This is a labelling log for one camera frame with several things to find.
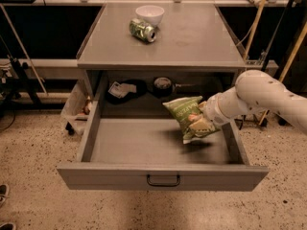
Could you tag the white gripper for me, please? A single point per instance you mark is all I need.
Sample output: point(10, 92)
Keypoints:
point(211, 110)

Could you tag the green jalapeno chip bag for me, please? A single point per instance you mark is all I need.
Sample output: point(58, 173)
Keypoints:
point(185, 110)

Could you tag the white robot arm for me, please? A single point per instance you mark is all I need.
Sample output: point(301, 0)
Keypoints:
point(254, 91)

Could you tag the grey cabinet counter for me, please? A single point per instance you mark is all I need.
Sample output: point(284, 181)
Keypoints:
point(192, 48)

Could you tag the grey open top drawer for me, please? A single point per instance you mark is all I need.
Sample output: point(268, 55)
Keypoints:
point(119, 153)

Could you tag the green soda can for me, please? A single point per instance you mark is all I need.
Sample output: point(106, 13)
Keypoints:
point(142, 30)

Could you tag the white ceramic bowl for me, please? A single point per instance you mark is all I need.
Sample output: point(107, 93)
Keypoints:
point(150, 13)

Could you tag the clear plastic bin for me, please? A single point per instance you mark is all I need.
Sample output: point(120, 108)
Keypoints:
point(77, 107)

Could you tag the wooden stick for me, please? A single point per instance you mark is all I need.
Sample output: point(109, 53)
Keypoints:
point(254, 27)

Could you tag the black tripod stand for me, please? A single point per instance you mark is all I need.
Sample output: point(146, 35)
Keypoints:
point(18, 69)

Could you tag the black sneaker upper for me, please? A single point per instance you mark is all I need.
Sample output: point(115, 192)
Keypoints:
point(4, 193)

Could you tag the black sneaker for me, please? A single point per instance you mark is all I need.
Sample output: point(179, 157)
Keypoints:
point(4, 193)
point(8, 226)

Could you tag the black sneaker lower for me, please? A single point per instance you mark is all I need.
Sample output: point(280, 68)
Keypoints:
point(8, 226)

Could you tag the black drawer handle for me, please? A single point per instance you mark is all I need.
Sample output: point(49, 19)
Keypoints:
point(163, 181)

